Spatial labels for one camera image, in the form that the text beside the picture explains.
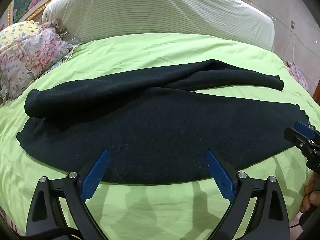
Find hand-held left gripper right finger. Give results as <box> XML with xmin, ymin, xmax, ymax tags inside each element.
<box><xmin>205</xmin><ymin>149</ymin><xmax>290</xmax><ymax>240</ymax></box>

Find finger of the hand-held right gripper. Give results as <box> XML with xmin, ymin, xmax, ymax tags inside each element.
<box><xmin>294</xmin><ymin>121</ymin><xmax>320</xmax><ymax>140</ymax></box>
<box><xmin>284</xmin><ymin>127</ymin><xmax>313</xmax><ymax>153</ymax></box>

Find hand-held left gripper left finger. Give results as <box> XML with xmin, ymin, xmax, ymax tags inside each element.
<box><xmin>26</xmin><ymin>148</ymin><xmax>112</xmax><ymax>240</ymax></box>

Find black pants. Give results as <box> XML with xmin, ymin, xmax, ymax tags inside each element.
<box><xmin>16</xmin><ymin>59</ymin><xmax>310</xmax><ymax>186</ymax></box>

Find person's right hand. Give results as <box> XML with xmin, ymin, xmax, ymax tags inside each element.
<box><xmin>299</xmin><ymin>174</ymin><xmax>320</xmax><ymax>214</ymax></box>

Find pink floral cushion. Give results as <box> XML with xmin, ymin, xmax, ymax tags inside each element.
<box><xmin>287</xmin><ymin>62</ymin><xmax>310</xmax><ymax>92</ymax></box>

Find green bed sheet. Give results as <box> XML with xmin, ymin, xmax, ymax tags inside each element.
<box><xmin>0</xmin><ymin>32</ymin><xmax>320</xmax><ymax>240</ymax></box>

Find floral ruffled pillow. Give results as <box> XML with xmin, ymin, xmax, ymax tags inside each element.
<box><xmin>0</xmin><ymin>27</ymin><xmax>82</xmax><ymax>100</ymax></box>

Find ruffled patterned cloth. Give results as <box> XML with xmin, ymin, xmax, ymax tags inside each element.
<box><xmin>41</xmin><ymin>18</ymin><xmax>68</xmax><ymax>39</ymax></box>

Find yellow printed pillow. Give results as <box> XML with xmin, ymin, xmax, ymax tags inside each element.
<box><xmin>0</xmin><ymin>21</ymin><xmax>40</xmax><ymax>53</ymax></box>

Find striped padded headboard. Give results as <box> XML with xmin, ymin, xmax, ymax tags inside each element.
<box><xmin>41</xmin><ymin>0</ymin><xmax>275</xmax><ymax>52</ymax></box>

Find gold framed landscape painting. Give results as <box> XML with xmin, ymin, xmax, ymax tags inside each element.
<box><xmin>7</xmin><ymin>0</ymin><xmax>248</xmax><ymax>30</ymax></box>

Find white cable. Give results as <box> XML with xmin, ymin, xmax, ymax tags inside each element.
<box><xmin>282</xmin><ymin>27</ymin><xmax>297</xmax><ymax>61</ymax></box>

